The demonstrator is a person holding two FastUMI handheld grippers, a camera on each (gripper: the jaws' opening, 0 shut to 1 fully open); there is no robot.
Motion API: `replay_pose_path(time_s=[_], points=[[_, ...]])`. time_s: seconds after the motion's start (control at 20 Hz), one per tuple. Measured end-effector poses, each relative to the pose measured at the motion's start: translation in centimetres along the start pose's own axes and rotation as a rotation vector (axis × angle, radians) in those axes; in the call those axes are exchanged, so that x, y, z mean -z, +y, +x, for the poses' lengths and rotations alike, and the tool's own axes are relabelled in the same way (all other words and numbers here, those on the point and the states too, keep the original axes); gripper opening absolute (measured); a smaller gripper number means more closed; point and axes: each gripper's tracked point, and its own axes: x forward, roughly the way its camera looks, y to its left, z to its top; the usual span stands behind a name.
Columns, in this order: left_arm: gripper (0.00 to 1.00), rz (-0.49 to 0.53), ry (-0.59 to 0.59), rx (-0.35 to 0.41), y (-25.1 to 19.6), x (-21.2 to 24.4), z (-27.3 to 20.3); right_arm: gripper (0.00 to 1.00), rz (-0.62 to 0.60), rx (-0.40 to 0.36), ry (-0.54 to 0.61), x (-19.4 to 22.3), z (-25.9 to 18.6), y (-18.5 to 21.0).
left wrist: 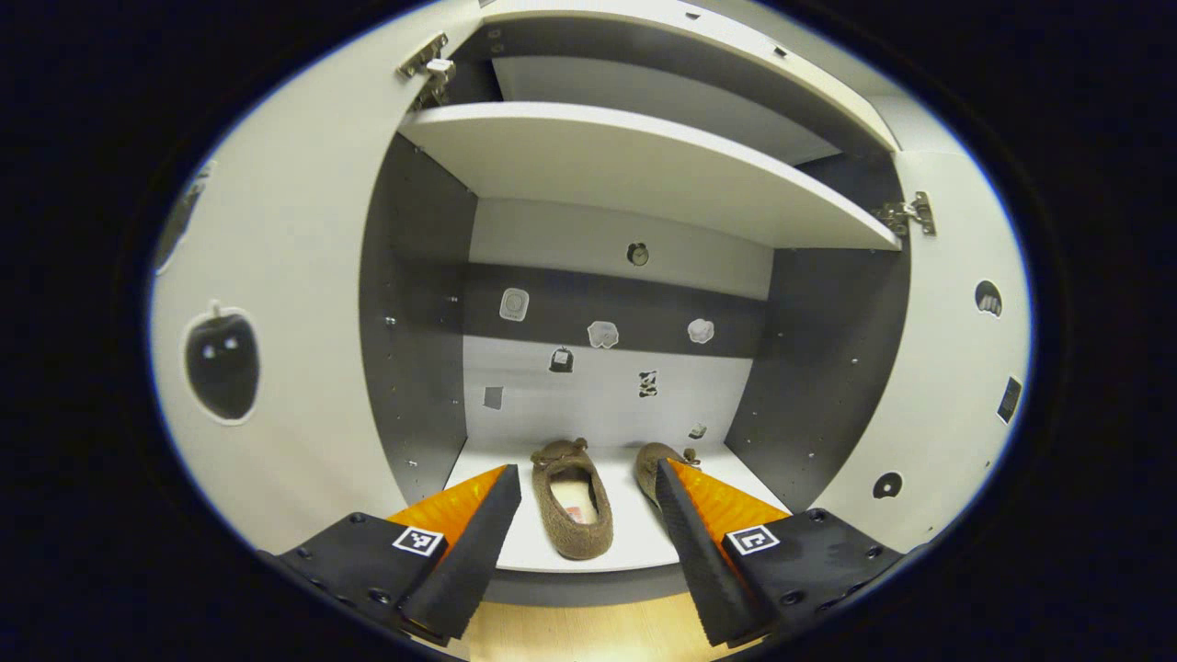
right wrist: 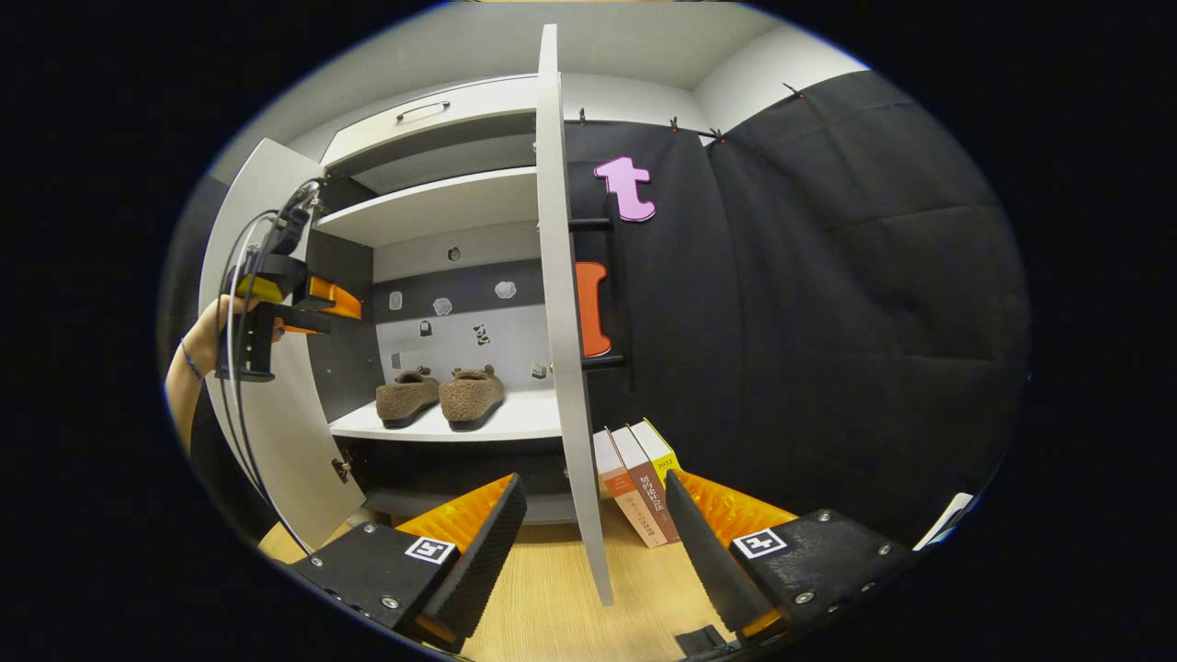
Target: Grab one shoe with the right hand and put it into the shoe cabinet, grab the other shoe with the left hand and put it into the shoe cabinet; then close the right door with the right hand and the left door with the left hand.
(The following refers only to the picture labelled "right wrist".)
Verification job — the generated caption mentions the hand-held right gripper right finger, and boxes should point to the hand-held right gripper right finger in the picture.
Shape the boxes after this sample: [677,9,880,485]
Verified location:
[663,469,921,651]

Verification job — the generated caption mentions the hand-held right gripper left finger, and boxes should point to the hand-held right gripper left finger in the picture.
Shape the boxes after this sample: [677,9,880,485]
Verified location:
[290,474,529,656]

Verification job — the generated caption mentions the white cabinet door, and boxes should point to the white cabinet door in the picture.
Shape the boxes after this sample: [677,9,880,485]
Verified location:
[198,138,369,553]
[533,23,615,608]

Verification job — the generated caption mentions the brown fuzzy shoe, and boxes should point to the brown fuzzy shoe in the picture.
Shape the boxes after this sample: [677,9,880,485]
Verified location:
[439,365,507,433]
[375,366,442,429]

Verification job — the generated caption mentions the white shoe cabinet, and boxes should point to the white shoe cabinet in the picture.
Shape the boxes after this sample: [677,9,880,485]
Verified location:
[308,74,566,525]

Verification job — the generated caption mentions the white cabinet drawer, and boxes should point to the white cabinet drawer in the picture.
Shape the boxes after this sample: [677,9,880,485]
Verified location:
[322,74,539,176]

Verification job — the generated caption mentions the brown book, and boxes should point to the brown book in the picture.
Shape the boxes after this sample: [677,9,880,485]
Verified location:
[611,425,683,543]

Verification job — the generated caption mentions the white and orange book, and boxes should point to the white and orange book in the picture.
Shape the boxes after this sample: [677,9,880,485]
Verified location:
[593,428,668,550]

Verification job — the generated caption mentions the yellow and white book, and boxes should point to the yellow and white book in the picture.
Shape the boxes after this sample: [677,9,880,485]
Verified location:
[630,418,683,479]

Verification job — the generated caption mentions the black backdrop cloth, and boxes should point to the black backdrop cloth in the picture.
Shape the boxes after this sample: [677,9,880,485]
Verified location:
[156,69,1031,553]

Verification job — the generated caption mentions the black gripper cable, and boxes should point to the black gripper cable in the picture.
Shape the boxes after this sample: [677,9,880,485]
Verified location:
[214,179,318,553]

